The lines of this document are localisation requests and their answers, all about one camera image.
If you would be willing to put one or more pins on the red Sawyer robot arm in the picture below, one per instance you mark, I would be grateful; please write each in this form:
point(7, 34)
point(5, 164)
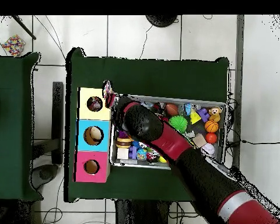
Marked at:
point(172, 142)

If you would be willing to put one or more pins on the wooden box with three holes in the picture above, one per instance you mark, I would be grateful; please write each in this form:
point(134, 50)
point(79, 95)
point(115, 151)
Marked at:
point(82, 112)

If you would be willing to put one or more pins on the silver mesh bin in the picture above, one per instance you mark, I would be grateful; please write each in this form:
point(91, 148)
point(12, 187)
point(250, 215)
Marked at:
point(200, 100)

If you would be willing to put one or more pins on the toy burger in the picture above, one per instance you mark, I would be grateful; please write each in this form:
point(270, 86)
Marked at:
point(123, 142)

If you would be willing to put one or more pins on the small brown football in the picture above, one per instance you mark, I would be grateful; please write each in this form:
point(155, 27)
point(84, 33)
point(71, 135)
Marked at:
point(172, 109)

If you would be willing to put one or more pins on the green spiky ball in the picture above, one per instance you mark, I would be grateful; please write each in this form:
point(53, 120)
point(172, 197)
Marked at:
point(178, 123)

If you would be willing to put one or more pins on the black round object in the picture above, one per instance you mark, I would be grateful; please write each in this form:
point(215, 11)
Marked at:
point(162, 20)

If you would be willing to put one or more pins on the grey rounded object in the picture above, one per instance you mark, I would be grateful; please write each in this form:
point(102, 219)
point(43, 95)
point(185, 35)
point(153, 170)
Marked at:
point(44, 175)

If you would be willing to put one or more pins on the small orange basketball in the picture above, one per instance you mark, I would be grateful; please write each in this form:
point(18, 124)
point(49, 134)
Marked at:
point(211, 126)

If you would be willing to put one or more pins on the small brown teddy bear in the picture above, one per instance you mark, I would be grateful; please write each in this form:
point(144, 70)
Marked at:
point(215, 113)

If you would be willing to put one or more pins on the orange ball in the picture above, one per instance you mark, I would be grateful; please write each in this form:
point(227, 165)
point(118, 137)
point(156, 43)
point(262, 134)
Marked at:
point(211, 138)

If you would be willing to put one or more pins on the white baseball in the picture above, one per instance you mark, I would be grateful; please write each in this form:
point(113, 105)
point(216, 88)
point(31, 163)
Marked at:
point(208, 148)

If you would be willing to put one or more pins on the black rod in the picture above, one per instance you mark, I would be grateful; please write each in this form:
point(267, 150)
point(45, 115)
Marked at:
point(23, 26)

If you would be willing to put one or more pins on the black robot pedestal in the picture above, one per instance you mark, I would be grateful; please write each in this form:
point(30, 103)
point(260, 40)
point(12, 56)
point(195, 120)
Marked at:
point(130, 214)

